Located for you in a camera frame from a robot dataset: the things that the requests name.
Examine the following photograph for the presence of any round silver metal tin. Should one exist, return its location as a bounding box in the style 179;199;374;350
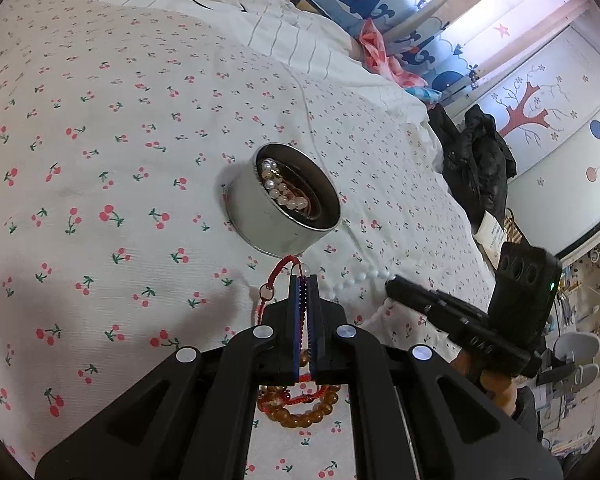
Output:
226;143;341;257

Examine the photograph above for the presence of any cream striped duvet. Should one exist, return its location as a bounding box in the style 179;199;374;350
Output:
19;0;432;126

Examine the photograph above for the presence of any amber bead bracelet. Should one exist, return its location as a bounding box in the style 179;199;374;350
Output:
255;349;342;430

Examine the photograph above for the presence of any cherry print bed sheet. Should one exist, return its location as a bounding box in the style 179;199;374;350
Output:
0;0;493;474

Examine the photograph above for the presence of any white pearl bracelet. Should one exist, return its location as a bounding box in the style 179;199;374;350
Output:
258;157;310;212

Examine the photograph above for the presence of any black camera box right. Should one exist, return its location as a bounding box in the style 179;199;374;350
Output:
488;242;562;353

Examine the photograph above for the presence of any white paper card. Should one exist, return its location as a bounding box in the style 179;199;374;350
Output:
474;211;506;268

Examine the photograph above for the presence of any black jacket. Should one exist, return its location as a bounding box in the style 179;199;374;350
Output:
428;105;517;229

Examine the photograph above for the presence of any white tree decal wardrobe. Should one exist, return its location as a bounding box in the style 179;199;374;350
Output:
477;28;600;255

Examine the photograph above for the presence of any person's right hand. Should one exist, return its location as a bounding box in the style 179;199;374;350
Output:
451;350;517;416

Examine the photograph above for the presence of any pink cloth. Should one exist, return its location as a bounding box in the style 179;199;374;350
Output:
358;18;427;89

